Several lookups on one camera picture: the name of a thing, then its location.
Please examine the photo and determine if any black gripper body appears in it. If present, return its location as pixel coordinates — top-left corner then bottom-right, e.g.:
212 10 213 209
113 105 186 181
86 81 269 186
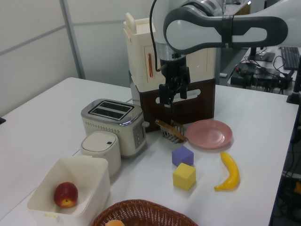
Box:
159 57 190 86

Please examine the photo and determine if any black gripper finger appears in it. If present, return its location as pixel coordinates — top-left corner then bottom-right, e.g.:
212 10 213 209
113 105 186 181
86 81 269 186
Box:
158 82 174 106
179 81 189 100

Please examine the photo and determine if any brown bread slice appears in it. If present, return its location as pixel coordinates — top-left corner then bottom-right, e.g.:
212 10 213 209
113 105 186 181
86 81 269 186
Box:
154 119 188 143

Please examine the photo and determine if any golden bread roll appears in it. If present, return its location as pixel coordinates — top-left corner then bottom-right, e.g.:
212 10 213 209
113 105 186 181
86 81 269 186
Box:
105 219 126 226

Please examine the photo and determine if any dark brown crate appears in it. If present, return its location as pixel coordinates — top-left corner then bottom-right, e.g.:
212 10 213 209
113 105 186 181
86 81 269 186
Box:
138 77 216 132

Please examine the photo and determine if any cream toy cabinet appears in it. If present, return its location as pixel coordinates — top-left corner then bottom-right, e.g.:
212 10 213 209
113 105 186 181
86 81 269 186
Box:
123 13 216 91

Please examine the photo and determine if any pink plate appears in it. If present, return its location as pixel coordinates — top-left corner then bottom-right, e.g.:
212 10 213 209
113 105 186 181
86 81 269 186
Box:
186 120 234 150

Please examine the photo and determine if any purple cube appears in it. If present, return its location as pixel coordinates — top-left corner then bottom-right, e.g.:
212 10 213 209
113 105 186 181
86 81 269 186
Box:
171 145 195 168

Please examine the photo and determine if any cream chrome toaster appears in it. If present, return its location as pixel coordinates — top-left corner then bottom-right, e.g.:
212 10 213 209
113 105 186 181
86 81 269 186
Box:
80 98 150 159

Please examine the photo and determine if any yellow cube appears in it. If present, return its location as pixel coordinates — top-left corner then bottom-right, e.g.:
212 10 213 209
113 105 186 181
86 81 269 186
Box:
172 162 197 191

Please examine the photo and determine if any black monitor stand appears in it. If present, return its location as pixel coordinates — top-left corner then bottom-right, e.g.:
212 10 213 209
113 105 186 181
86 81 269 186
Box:
247 46 276 63

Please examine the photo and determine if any small white lidded bin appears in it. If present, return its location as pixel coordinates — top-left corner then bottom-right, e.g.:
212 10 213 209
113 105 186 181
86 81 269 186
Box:
80 131 122 177

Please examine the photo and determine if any yellow banana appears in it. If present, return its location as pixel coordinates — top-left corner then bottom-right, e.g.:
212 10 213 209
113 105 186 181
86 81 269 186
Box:
214 151 241 192

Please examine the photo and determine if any black pole clamp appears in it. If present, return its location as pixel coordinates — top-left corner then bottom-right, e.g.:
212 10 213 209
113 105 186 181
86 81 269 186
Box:
285 67 301 105

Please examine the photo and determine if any black keyboard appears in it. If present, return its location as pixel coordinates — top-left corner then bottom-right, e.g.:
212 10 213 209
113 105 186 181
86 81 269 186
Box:
279 46 301 71

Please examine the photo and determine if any white plastic box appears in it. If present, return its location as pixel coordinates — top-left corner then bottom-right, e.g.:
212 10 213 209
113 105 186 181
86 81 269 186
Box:
27 155 111 226

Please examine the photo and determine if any brown wicker basket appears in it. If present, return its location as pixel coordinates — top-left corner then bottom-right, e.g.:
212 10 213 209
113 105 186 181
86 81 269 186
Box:
91 199 200 226

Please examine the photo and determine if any red apple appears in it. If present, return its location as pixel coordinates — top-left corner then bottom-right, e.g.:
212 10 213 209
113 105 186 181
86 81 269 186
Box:
54 182 79 209

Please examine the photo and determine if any copper cabinet handle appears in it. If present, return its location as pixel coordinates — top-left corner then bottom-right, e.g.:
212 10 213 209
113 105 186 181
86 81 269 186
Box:
147 52 154 78

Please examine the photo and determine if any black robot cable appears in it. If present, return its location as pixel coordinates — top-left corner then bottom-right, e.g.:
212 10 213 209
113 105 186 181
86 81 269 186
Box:
149 0 166 72

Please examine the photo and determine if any black electronics with cables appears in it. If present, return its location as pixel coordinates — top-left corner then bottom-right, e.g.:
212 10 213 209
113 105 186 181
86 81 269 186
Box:
230 62 295 93

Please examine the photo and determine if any grey partition post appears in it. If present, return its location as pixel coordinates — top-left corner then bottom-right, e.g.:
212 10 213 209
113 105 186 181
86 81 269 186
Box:
61 0 86 80

